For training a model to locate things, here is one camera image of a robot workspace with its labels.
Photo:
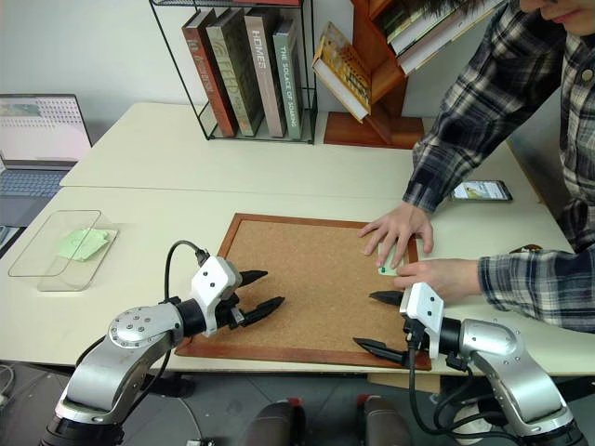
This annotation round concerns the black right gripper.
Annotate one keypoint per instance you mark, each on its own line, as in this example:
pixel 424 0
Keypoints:
pixel 415 339

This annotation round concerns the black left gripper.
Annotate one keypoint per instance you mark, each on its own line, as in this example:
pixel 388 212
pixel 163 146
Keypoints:
pixel 228 316

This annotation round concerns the pale green paper card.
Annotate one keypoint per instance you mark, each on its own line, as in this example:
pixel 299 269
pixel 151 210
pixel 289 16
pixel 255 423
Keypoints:
pixel 386 256

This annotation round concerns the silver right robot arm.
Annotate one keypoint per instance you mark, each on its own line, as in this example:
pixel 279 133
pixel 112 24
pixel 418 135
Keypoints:
pixel 506 358

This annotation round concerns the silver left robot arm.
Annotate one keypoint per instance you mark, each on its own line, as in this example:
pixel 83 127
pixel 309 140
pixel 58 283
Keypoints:
pixel 139 334

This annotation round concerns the wood-framed cork board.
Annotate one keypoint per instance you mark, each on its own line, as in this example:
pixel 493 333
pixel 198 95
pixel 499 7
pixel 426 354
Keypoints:
pixel 307 288

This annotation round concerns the person's left hand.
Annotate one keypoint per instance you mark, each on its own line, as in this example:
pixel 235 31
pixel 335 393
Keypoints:
pixel 446 279

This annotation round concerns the person's right hand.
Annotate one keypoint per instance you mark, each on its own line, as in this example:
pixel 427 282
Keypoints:
pixel 402 225

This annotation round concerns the dark rounded shape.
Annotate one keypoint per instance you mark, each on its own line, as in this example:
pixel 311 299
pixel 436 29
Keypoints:
pixel 386 423

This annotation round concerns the person's left plaid-sleeved arm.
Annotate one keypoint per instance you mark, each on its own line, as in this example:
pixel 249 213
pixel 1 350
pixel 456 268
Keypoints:
pixel 534 288

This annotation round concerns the person's plaid-sleeved arm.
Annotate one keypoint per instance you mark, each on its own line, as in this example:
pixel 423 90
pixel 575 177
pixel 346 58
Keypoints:
pixel 534 288
pixel 479 107

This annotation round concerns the small brown object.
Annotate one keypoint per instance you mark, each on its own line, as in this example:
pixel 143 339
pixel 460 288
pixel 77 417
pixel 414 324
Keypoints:
pixel 525 249

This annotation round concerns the black smartphone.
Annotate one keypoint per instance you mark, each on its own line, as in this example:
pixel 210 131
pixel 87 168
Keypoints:
pixel 483 191

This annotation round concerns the green cloth in tray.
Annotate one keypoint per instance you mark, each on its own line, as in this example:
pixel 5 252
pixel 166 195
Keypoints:
pixel 83 242

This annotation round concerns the brown wooden tree bookshelf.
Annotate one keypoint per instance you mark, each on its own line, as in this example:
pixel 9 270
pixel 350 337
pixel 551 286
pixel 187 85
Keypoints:
pixel 372 125

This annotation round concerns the clear plastic tray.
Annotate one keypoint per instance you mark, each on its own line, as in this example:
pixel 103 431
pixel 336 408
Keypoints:
pixel 51 260

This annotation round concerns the grey-green Solace book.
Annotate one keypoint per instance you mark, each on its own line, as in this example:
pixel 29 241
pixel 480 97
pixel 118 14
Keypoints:
pixel 288 83

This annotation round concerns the beige HOMES book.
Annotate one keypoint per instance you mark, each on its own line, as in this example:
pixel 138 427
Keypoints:
pixel 265 74

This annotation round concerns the red-brown hardcover book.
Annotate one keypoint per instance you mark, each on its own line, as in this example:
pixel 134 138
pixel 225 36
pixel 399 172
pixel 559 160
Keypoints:
pixel 209 79

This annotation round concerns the olive brown patterned book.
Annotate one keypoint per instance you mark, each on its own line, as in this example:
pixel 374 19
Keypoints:
pixel 234 74

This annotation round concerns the person's right plaid-sleeved arm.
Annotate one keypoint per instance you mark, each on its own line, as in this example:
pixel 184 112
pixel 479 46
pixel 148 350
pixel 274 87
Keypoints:
pixel 479 107

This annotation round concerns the yellow patterned hardcover book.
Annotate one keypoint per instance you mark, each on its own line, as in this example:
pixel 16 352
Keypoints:
pixel 341 69

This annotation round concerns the grey laptop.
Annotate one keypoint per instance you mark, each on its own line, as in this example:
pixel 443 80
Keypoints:
pixel 37 139

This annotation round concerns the person's plaid-shirted torso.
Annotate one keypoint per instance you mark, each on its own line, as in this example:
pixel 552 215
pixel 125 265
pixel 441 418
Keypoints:
pixel 581 139

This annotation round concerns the white-paged pale book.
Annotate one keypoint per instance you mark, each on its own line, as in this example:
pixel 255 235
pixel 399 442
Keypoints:
pixel 427 56

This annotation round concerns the white-paged dark book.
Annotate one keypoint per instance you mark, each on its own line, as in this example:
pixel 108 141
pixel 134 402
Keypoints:
pixel 432 32

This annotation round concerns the dark green book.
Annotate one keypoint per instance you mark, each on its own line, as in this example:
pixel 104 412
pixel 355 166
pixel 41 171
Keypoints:
pixel 400 21

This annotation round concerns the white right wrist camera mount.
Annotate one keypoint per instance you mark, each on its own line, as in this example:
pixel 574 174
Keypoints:
pixel 424 306

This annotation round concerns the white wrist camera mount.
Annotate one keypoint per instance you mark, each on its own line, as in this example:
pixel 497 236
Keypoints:
pixel 424 306
pixel 211 281

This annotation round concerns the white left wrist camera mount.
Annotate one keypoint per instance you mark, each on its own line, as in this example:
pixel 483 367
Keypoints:
pixel 211 281

